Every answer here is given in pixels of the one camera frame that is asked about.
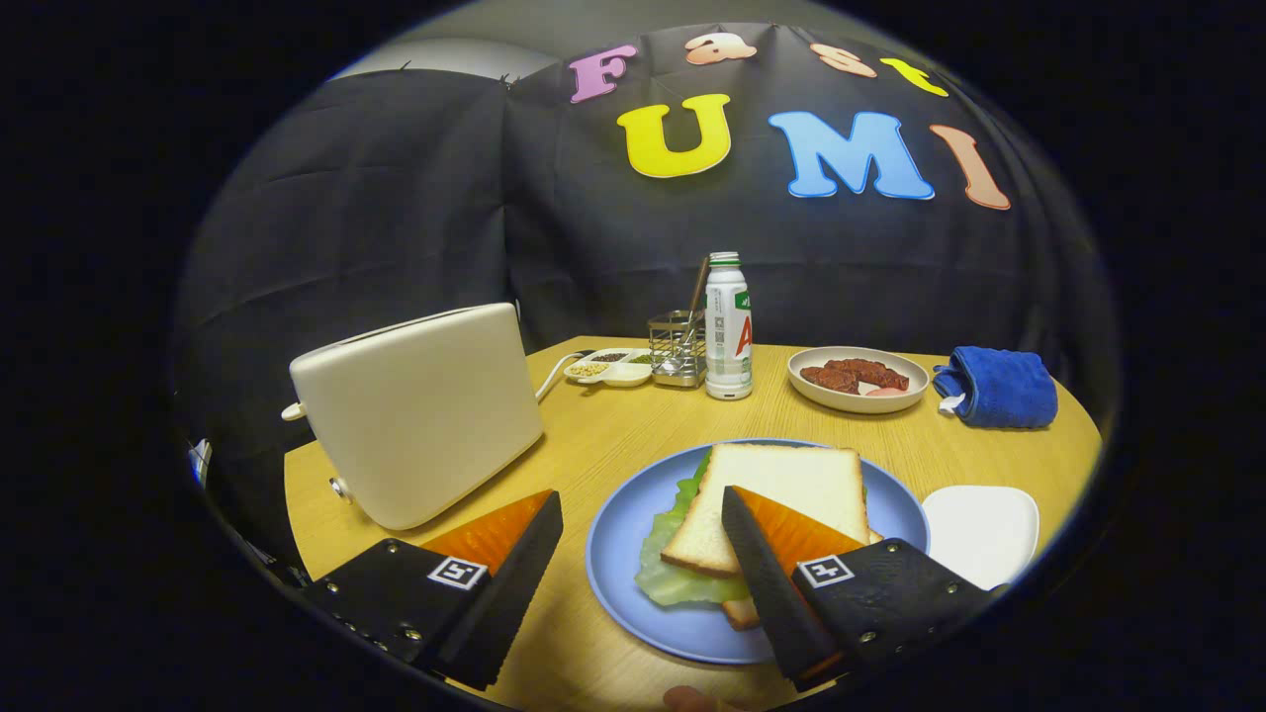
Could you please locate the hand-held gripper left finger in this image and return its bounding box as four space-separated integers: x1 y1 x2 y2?
300 489 565 693

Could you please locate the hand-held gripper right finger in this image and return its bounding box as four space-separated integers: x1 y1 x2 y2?
720 485 998 693

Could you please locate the green lettuce leaf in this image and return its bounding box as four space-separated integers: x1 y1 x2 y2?
634 450 753 608

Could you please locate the white bread slice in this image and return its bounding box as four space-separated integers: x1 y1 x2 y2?
660 443 873 579
720 524 886 632

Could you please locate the blue round plate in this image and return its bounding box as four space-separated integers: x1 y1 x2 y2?
586 438 932 666

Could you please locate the beige oval plate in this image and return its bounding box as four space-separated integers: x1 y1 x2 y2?
787 345 931 414

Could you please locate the cream toaster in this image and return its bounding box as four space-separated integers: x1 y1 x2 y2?
281 302 545 532

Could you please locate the dark red meat piece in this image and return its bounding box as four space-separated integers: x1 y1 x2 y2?
799 365 861 396
826 357 911 392

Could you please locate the white square plate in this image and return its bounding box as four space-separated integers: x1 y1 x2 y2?
921 485 1041 592

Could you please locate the white sectioned condiment dish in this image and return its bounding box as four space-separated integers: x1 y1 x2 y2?
563 347 654 388

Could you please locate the white drink bottle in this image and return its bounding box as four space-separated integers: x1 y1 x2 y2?
704 251 755 401

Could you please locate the metal mesh utensil holder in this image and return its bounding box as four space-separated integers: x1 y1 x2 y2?
648 310 708 389

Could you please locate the brown chopstick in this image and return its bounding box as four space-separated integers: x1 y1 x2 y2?
682 255 711 342

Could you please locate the blue folded towel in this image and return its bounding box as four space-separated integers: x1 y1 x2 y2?
932 345 1059 430

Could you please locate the black backdrop cloth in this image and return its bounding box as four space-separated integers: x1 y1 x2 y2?
170 22 1124 555

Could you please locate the white toaster cable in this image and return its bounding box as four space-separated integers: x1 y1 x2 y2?
534 349 594 404

